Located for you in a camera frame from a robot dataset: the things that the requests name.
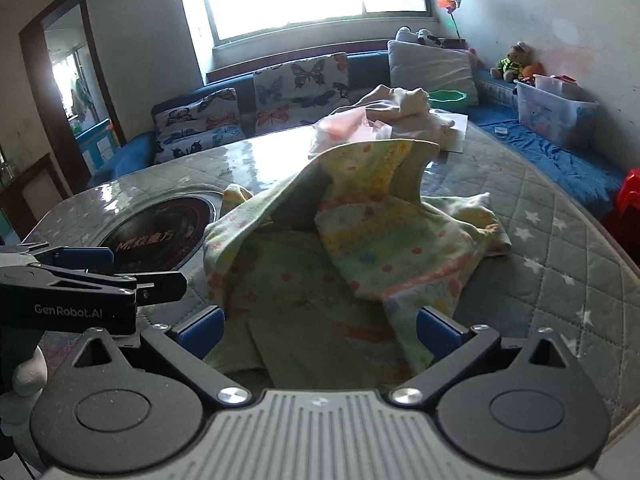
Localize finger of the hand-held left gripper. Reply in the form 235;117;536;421
36;261;188;307
0;243;117;274

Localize brown teddy bear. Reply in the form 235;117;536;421
490;41;533;83

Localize person's left hand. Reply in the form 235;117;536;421
0;348;50;442

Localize dark wooden cabinet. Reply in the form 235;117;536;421
0;152;71;241

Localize grey pillow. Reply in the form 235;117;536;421
387;40;479;108

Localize red plastic stool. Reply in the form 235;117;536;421
600;169;640;241

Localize striped patterned baby shirt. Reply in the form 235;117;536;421
202;139;512;391

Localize black and white plush toy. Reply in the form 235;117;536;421
396;26;446;48

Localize pink tissue pack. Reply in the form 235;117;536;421
310;107;393;153

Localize hanging clothes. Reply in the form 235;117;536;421
70;77;96;117

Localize clear plastic storage box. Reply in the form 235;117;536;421
514;80;600;150

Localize black round induction cooktop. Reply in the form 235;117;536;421
98;188;226;274

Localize green bowl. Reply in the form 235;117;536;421
427;90;469;111

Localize large butterfly print pillow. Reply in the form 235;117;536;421
252;52;351;136

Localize dark wooden door frame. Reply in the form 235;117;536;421
19;0;128;151

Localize small butterfly print pillow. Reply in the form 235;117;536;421
152;87;240;133
154;125;246;165

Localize beige cloth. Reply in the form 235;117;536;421
350;85;458;151

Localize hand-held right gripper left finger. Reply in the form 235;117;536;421
72;305;252;409

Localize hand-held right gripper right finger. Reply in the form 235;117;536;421
390;305;577;407

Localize white paper sheet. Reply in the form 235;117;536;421
435;112;469;153

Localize blue sofa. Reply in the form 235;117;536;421
87;50;628;221

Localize small clear plastic container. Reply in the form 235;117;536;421
532;74;583;101

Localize blue cabinet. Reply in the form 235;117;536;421
74;119;118;161

